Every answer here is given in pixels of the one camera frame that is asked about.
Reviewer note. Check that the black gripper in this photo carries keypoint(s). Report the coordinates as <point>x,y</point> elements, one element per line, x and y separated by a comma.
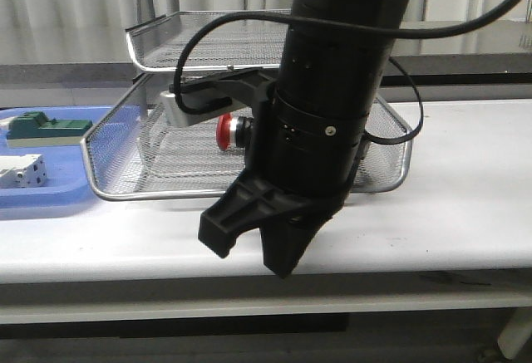
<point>298,171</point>

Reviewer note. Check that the red emergency stop button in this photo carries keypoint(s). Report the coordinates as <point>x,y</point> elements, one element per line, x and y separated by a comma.
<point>233,131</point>

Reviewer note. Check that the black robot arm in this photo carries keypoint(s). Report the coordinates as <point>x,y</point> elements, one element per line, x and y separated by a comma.
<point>325,60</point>

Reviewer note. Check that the white circuit breaker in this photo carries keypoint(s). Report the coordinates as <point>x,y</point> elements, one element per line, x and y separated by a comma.
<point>23,171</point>

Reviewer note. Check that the green and beige terminal block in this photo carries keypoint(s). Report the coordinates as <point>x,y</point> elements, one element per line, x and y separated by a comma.
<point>36,129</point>

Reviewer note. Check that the dark stone counter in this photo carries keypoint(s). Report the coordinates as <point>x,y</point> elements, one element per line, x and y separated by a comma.
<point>497,54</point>

